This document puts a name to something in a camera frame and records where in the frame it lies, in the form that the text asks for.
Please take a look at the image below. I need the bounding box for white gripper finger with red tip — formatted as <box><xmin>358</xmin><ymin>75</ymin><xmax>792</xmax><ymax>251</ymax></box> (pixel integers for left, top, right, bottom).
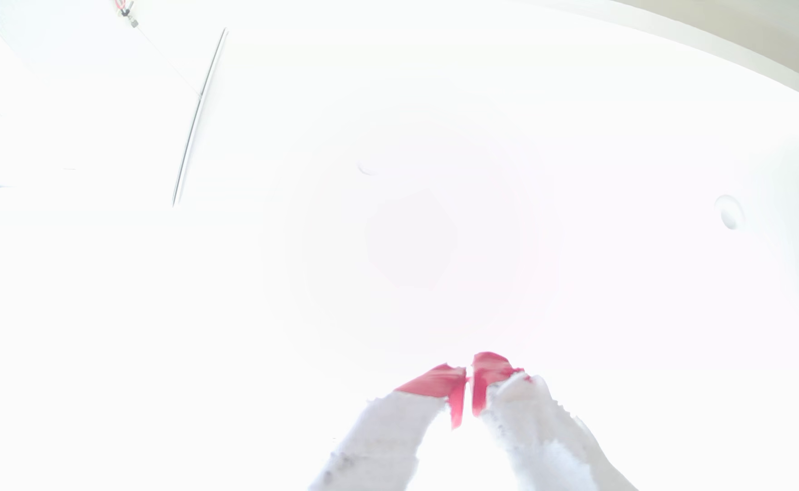
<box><xmin>472</xmin><ymin>351</ymin><xmax>640</xmax><ymax>491</ymax></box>
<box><xmin>307</xmin><ymin>363</ymin><xmax>468</xmax><ymax>491</ymax></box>

